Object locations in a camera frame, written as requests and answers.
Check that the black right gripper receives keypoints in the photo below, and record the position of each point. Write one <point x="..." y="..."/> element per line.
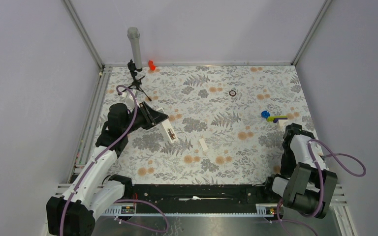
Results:
<point x="286" y="169"/>

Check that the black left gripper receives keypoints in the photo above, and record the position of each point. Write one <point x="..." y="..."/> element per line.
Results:
<point x="151" y="117"/>

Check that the white remote control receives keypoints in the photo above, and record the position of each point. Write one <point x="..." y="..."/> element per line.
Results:
<point x="167" y="129"/>

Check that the white battery cover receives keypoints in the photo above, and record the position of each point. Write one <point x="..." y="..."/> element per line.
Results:
<point x="203" y="144"/>

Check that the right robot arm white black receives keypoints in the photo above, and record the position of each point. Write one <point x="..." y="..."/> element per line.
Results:
<point x="304" y="182"/>

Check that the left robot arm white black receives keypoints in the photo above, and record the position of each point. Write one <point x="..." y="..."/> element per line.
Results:
<point x="76" y="211"/>

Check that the black mini tripod stand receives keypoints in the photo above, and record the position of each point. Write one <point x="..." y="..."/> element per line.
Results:
<point x="136" y="83"/>

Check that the beige wooden block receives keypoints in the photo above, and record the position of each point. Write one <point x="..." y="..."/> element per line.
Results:
<point x="282" y="123"/>

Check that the yellow green toy piece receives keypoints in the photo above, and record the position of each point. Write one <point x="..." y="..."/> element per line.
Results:
<point x="271" y="118"/>

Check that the small orange red block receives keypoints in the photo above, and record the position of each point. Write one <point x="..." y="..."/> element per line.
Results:
<point x="151" y="65"/>

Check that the blue plastic toy piece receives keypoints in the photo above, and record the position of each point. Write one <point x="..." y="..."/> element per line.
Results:
<point x="265" y="114"/>

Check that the floral patterned table mat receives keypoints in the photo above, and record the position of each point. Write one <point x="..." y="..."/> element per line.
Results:
<point x="222" y="105"/>

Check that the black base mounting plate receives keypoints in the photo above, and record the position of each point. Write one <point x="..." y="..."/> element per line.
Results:
<point x="182" y="199"/>

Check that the grey microphone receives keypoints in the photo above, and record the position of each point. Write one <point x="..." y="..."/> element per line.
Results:
<point x="134" y="36"/>

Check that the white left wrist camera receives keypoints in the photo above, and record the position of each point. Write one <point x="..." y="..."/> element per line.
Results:
<point x="129" y="101"/>

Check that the aluminium frame post left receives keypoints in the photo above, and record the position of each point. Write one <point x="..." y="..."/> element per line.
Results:
<point x="83" y="33"/>

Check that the aluminium frame post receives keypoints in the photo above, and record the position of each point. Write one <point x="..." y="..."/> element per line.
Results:
<point x="311" y="31"/>
<point x="83" y="33"/>

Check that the aluminium frame post right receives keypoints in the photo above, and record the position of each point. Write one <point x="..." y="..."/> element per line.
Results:
<point x="311" y="31"/>

